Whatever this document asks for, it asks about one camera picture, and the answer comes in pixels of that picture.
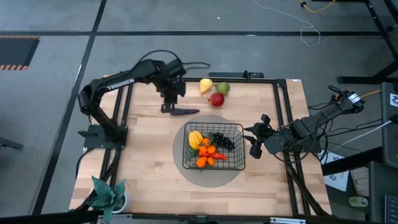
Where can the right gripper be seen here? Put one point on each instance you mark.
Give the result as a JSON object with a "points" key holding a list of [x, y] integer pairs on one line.
{"points": [[262, 131]]}

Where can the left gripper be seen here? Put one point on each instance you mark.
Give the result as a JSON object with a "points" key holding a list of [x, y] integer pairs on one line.
{"points": [[171, 90]]}

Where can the purple eggplant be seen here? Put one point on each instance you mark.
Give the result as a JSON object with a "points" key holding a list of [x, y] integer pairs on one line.
{"points": [[186, 111]]}

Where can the black grape bunch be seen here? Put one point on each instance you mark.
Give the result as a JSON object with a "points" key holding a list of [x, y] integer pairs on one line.
{"points": [[222, 140]]}

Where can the red object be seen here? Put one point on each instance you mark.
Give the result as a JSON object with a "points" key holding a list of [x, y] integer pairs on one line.
{"points": [[220, 156]]}

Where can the yellow starfruit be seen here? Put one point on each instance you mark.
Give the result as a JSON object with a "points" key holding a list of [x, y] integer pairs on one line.
{"points": [[195, 140]]}

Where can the orange tangerine cluster with leaves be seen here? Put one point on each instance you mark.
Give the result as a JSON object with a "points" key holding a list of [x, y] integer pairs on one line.
{"points": [[201, 162], [211, 149]]}

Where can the yellow pear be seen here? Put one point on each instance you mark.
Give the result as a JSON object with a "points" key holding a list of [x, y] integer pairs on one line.
{"points": [[206, 84]]}

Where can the red apple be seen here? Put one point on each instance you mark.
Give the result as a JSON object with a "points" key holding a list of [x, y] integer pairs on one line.
{"points": [[216, 99]]}

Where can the green apple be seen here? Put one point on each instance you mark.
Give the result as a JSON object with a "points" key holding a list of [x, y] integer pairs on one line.
{"points": [[224, 88]]}

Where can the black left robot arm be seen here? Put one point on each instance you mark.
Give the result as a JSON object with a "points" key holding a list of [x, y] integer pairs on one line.
{"points": [[118, 84]]}

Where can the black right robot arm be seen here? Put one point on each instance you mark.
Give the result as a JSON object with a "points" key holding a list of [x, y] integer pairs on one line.
{"points": [[311, 124]]}

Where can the round grey placemat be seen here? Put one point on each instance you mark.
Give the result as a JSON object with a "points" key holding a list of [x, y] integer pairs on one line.
{"points": [[205, 179]]}

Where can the white printed paper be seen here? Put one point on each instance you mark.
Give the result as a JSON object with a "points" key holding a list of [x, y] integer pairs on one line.
{"points": [[337, 180]]}

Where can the black beam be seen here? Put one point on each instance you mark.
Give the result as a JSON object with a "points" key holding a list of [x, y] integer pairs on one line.
{"points": [[348, 161]]}

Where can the white plant pot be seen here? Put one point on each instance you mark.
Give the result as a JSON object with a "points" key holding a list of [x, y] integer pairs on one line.
{"points": [[126, 202]]}

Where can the green artificial plant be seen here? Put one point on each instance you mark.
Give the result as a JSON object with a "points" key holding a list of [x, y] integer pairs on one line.
{"points": [[104, 193]]}

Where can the brown cardboard piece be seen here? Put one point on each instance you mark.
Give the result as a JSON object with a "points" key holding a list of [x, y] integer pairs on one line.
{"points": [[360, 180]]}

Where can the green roll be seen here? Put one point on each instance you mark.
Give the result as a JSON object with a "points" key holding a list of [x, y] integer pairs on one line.
{"points": [[357, 201]]}

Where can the black case with white sticker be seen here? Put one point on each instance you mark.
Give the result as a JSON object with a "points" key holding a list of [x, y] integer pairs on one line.
{"points": [[390, 130]]}

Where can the plain black case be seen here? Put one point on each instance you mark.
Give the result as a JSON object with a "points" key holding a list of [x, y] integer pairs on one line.
{"points": [[382, 186]]}

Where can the black keyboard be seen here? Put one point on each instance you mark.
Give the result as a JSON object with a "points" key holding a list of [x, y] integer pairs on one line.
{"points": [[392, 210]]}

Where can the black hatch with hazard stripes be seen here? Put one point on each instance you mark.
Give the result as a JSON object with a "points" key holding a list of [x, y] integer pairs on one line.
{"points": [[17, 51]]}

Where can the black furniture foot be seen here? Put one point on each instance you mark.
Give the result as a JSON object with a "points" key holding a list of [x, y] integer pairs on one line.
{"points": [[9, 143]]}

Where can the black bar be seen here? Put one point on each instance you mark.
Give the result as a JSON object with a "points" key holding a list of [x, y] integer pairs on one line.
{"points": [[46, 217]]}

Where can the black aluminium table frame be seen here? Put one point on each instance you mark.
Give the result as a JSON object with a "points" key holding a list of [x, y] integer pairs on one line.
{"points": [[280, 102]]}

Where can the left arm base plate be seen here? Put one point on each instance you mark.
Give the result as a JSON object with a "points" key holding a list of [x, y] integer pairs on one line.
{"points": [[93, 140]]}

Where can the silver metal bracket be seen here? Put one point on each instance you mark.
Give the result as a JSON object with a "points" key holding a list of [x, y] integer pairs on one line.
{"points": [[287, 221]]}

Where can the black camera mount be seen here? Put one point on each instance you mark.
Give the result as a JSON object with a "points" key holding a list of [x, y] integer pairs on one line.
{"points": [[201, 219]]}

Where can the black stand frame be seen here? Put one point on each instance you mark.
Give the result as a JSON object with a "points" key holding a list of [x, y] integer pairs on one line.
{"points": [[379, 31]]}

